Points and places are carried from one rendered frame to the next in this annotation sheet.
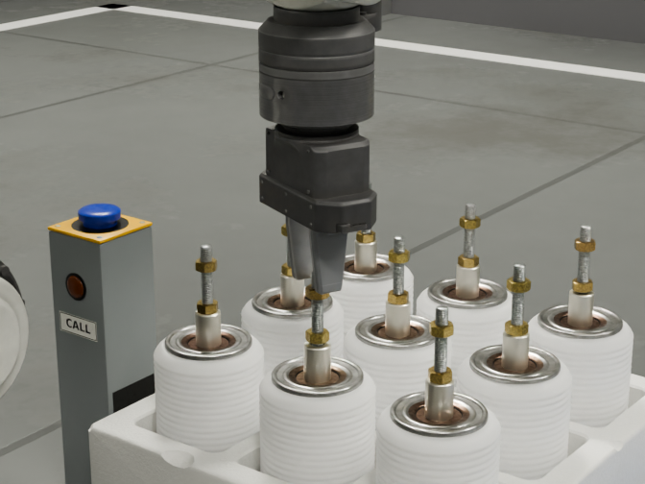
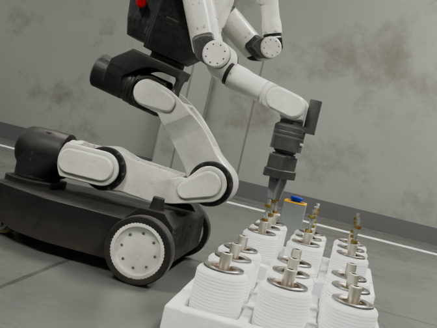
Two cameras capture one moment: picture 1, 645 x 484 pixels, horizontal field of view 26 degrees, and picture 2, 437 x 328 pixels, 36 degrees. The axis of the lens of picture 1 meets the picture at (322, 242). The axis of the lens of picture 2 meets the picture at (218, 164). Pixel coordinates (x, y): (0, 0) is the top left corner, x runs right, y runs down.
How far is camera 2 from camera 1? 1.61 m
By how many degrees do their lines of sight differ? 64
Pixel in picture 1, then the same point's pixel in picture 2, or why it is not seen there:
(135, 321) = (290, 231)
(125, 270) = (291, 213)
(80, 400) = not seen: hidden behind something
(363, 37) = (288, 127)
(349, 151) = (277, 156)
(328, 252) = (271, 186)
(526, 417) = (289, 251)
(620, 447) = (318, 282)
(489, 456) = (256, 241)
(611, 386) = not seen: hidden behind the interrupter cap
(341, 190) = (272, 166)
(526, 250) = not seen: outside the picture
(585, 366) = (333, 261)
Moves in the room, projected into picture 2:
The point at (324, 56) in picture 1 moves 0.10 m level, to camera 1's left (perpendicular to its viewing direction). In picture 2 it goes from (277, 128) to (260, 125)
